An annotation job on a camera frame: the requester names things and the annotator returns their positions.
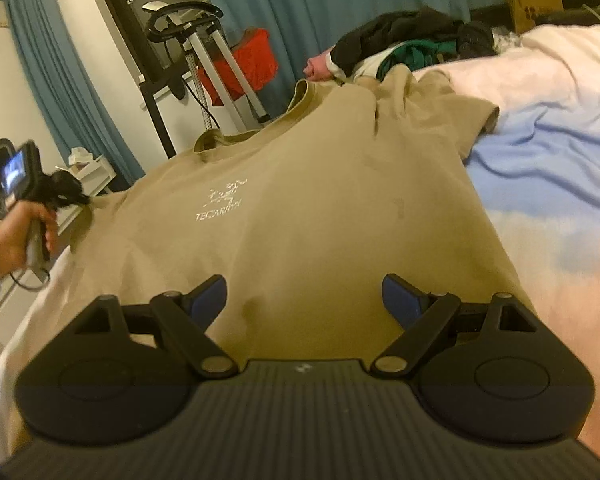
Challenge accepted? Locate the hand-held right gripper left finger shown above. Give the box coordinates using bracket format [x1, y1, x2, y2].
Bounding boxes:
[75, 274, 239, 379]

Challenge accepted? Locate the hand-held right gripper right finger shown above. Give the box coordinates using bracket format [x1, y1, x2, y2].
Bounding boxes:
[371, 273, 538, 380]

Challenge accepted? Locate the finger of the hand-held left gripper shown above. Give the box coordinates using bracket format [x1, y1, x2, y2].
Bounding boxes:
[50, 170, 92, 209]

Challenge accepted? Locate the beige t-shirt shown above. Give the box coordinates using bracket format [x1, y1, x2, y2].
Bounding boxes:
[69, 64, 536, 364]

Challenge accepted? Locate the pile of dark clothes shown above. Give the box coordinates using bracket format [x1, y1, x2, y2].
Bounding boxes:
[332, 6, 497, 83]

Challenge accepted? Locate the person's left hand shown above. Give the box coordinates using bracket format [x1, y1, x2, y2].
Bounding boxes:
[0, 202, 60, 278]

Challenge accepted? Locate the white shelf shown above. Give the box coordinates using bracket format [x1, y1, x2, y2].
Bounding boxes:
[55, 152, 118, 231]

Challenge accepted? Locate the tissue box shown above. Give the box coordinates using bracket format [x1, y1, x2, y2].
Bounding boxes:
[68, 146, 96, 167]

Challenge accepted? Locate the blue curtain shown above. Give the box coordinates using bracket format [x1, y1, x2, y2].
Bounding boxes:
[5, 0, 147, 187]
[192, 0, 543, 120]

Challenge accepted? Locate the exercise machine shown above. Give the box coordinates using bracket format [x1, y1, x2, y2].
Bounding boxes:
[139, 1, 272, 160]

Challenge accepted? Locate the pastel blanket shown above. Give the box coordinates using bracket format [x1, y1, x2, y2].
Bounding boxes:
[0, 24, 600, 466]

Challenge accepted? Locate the red bag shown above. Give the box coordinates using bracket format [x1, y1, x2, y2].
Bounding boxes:
[198, 28, 280, 108]

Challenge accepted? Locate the brown paper bag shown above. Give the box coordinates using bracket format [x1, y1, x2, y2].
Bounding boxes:
[502, 0, 565, 35]

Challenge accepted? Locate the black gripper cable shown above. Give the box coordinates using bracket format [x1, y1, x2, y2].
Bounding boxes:
[10, 258, 52, 291]

